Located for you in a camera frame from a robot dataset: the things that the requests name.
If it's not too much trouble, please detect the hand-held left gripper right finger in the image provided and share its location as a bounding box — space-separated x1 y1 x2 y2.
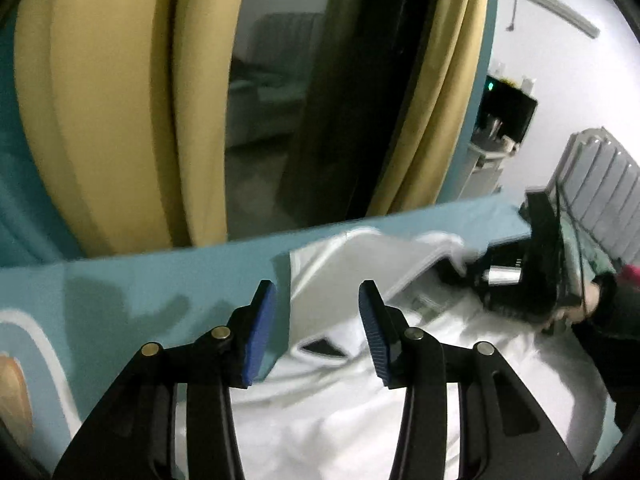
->
359 280 582 480

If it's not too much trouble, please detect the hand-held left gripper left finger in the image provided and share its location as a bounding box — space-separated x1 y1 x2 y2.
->
52 280 277 480

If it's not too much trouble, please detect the white garment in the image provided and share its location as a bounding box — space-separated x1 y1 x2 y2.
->
175 227 621 480

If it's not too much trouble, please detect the person's right forearm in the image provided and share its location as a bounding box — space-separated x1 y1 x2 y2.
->
570 265 640 433

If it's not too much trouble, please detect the person's right hand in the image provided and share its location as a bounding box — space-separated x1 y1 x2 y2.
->
550 280 607 332

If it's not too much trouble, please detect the white radiator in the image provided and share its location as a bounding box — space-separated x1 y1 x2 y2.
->
547 127 640 267

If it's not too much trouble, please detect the white cart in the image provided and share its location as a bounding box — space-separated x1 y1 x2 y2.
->
459 132 522 202

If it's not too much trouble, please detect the teal printed bed sheet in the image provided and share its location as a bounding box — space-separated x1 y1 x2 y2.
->
0 194 533 466

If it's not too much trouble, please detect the black box with light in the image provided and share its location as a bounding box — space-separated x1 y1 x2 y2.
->
479 75 539 147

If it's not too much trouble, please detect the yellow curtain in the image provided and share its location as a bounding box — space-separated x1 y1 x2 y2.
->
14 0 253 257
369 0 492 217

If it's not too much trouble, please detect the white wall conduit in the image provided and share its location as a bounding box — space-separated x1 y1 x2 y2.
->
500 0 601 39

